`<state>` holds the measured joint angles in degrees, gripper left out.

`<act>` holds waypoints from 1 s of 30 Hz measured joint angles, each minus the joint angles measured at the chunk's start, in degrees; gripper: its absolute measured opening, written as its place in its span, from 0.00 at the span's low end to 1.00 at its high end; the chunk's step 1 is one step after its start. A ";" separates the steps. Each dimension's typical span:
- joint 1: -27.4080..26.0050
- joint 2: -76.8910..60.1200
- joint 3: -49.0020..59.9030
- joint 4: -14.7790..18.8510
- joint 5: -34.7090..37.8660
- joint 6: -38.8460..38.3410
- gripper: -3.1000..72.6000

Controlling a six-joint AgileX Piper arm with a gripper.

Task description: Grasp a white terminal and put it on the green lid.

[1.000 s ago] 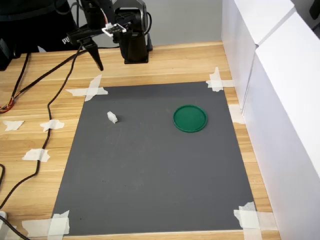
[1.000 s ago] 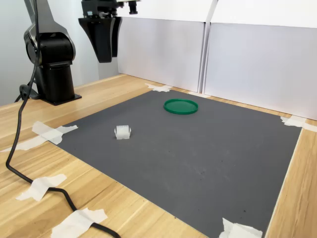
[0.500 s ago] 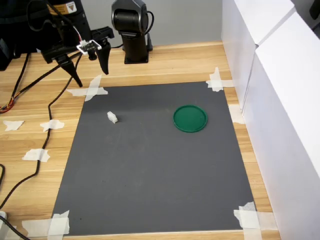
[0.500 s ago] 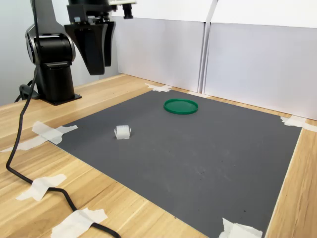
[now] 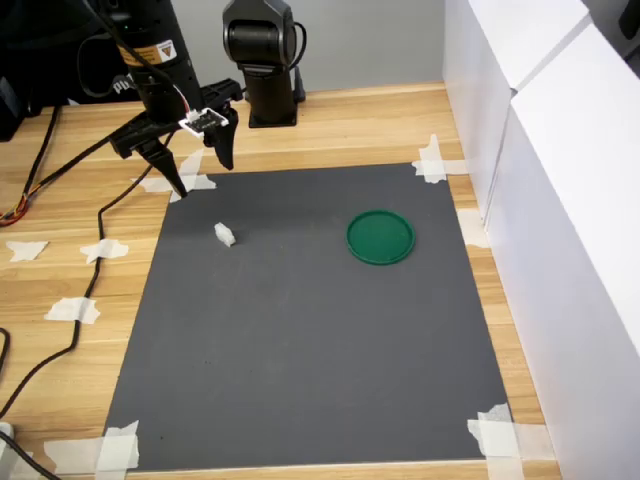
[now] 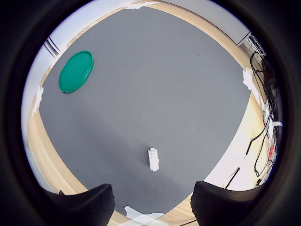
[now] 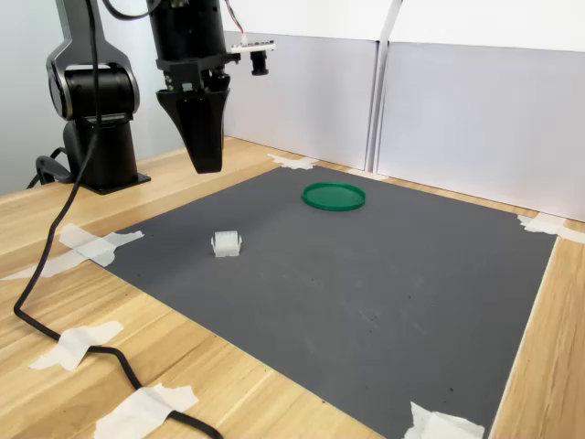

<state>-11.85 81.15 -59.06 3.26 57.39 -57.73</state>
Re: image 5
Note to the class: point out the small white plastic terminal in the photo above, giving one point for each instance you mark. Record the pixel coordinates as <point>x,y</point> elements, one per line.
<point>225,235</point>

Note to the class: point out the round green lid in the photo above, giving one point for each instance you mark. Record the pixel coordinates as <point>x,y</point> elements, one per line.
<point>380,237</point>

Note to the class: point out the white tape piece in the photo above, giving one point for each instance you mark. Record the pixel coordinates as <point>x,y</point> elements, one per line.
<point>432,167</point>
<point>195,167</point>
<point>70,309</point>
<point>495,437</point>
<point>112,248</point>
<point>117,447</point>
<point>472,227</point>
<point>27,250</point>

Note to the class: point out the dark background equipment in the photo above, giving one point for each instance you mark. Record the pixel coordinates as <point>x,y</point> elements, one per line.
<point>50,50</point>

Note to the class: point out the dark grey mat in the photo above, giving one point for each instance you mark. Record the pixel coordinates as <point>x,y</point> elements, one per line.
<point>300,325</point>

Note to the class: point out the white camera circuit board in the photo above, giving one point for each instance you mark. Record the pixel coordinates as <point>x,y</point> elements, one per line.
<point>202,121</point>

